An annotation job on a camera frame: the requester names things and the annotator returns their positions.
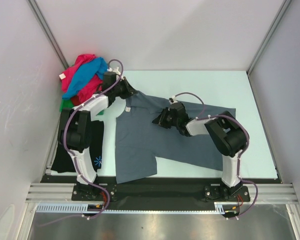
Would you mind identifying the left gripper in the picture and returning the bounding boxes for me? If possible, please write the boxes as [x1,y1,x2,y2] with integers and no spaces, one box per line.
[112,77,138,100]

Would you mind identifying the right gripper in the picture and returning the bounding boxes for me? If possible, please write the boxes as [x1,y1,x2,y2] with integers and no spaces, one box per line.
[152,106,180,129]

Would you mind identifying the grey t shirt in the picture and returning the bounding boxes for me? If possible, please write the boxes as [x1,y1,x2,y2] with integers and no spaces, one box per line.
[115,92,223,184]

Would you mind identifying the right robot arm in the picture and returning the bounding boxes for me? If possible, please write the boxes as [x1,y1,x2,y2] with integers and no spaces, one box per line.
[152,98,250,201]

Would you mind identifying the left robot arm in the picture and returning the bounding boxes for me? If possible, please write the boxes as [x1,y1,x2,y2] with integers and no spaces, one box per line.
[57,69,138,200]

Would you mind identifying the pink t shirt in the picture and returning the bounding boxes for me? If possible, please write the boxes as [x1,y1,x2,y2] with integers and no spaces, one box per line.
[58,53,108,106]

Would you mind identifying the blue t shirt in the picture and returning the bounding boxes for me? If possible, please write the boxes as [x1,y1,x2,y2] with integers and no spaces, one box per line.
[61,57,108,100]

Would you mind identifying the green plastic bin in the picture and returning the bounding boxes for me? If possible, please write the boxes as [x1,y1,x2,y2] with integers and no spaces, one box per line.
[59,96,109,118]

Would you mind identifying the folded black t shirt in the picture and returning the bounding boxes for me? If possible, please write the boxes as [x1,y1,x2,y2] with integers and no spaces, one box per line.
[51,120,105,174]

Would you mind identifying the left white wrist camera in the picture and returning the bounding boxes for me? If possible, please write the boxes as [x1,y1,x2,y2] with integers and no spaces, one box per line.
[107,66,121,75]

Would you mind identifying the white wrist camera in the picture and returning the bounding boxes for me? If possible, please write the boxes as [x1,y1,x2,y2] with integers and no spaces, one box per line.
[168,95,178,105]
[107,66,121,75]

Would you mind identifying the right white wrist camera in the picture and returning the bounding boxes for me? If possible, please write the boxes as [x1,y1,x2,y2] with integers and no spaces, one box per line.
[168,95,178,105]

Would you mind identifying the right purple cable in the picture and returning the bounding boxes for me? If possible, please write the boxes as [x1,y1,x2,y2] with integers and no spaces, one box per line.
[169,91,260,221]

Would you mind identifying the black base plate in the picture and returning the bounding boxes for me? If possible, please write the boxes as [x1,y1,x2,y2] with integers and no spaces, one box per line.
[40,174,282,211]

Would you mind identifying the white slotted cable duct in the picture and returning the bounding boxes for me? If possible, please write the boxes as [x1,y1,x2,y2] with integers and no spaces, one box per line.
[35,203,236,215]

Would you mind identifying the left aluminium corner post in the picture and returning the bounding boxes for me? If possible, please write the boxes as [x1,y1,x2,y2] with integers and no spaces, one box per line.
[26,0,69,69]

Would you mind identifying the aluminium corner post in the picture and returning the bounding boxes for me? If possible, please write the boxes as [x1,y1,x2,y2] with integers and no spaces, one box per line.
[246,0,294,77]
[26,0,69,69]

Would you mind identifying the aluminium frame rail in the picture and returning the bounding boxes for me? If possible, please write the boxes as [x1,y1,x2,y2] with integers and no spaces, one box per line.
[25,183,299,204]

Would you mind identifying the right aluminium corner post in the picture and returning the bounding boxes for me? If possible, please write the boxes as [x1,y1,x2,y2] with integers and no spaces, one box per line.
[246,0,294,77]

